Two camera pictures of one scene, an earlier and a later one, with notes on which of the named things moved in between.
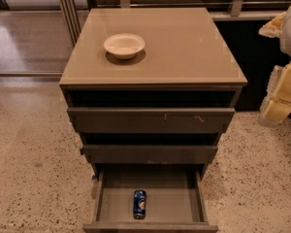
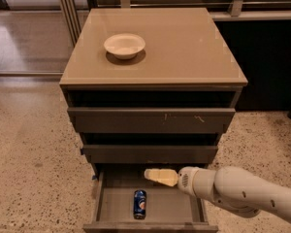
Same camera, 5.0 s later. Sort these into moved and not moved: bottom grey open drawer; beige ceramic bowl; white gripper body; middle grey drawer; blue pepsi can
Moved: white gripper body
Not moved: beige ceramic bowl; bottom grey open drawer; middle grey drawer; blue pepsi can
